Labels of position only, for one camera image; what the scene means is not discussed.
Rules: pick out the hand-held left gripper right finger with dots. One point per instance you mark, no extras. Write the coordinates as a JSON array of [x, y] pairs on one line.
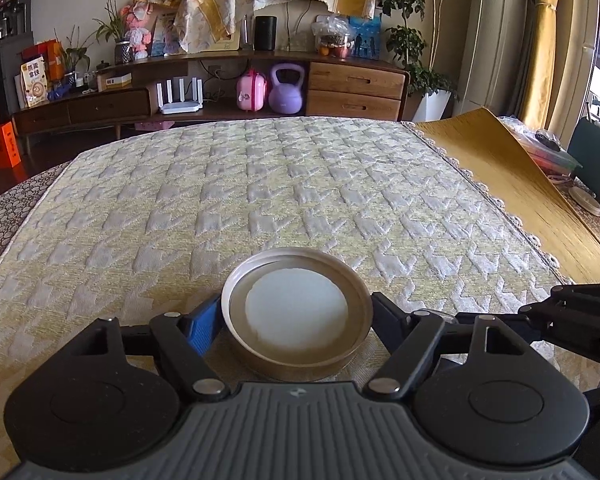
[[389, 319]]

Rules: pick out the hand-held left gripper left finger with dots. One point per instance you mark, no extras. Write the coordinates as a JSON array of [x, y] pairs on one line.
[[202, 327]]

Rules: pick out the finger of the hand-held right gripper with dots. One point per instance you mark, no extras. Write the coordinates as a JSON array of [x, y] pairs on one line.
[[580, 332], [590, 296]]

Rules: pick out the round metal lid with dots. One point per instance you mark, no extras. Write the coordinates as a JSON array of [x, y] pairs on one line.
[[295, 315]]

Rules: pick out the white round lid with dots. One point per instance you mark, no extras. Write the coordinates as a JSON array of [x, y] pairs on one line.
[[585, 201]]

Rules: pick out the yellow table mat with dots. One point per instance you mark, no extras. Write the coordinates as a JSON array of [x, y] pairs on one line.
[[520, 185]]

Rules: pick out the green orange storage box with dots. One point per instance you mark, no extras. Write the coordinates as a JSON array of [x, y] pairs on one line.
[[592, 160]]

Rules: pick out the quilted beige tablecloth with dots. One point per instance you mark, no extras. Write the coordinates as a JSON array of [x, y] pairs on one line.
[[280, 185]]

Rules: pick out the pink basket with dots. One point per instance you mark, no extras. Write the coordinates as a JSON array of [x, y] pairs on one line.
[[155, 124]]

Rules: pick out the white router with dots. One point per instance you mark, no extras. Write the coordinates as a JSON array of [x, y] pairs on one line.
[[180, 100]]

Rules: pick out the wooden TV cabinet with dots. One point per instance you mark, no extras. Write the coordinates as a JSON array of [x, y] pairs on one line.
[[350, 87]]

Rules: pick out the pink toy suitcase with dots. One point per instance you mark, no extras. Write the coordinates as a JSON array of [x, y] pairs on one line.
[[251, 92]]

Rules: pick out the purple kettlebell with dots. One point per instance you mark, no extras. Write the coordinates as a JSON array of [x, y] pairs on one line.
[[287, 91]]

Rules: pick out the yellow curtain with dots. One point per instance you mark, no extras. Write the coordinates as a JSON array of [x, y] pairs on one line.
[[550, 45]]

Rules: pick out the small cardboard box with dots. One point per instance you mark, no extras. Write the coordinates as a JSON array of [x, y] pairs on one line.
[[114, 82]]

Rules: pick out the white tower air conditioner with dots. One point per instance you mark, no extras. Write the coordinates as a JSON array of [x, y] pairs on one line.
[[495, 45]]

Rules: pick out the potted tree white planter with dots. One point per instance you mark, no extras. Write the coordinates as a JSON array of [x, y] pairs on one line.
[[415, 35]]

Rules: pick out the bag of fruit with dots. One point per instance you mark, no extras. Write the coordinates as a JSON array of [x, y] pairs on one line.
[[332, 37]]

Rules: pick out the cereal bag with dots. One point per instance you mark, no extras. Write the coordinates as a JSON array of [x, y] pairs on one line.
[[34, 84]]

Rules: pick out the plant in patterned vase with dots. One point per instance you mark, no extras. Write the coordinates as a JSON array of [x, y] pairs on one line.
[[120, 42]]

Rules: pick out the black speaker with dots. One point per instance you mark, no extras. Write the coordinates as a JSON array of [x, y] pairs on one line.
[[265, 33]]

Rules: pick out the pink doll figure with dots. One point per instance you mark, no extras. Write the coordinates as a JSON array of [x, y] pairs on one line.
[[139, 27]]

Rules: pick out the black tall cabinet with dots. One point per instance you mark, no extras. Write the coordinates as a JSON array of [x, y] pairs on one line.
[[0, 75]]

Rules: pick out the blue photo frame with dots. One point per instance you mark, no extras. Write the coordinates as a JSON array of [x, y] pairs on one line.
[[366, 37]]

